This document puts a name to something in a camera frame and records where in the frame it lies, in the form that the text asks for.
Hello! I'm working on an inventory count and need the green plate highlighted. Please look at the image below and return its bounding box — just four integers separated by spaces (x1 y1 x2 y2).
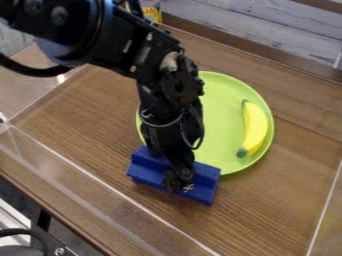
135 70 277 176

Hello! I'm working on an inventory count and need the blue plastic block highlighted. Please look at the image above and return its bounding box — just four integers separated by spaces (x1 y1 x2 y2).
127 146 221 205

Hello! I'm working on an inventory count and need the clear acrylic front wall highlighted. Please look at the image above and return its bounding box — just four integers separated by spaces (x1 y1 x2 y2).
0 123 219 256

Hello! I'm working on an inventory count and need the yellow toy banana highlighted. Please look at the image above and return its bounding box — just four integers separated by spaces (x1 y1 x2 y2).
237 99 269 158

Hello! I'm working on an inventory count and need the yellow blue can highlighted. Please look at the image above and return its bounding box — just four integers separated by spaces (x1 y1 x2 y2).
143 6 162 23

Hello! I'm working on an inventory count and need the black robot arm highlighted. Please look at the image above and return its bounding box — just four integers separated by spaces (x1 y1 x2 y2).
0 0 205 191

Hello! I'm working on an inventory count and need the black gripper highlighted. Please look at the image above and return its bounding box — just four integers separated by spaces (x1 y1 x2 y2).
138 99 206 193

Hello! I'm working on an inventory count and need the black cable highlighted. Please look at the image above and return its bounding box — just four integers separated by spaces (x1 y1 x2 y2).
0 227 48 256

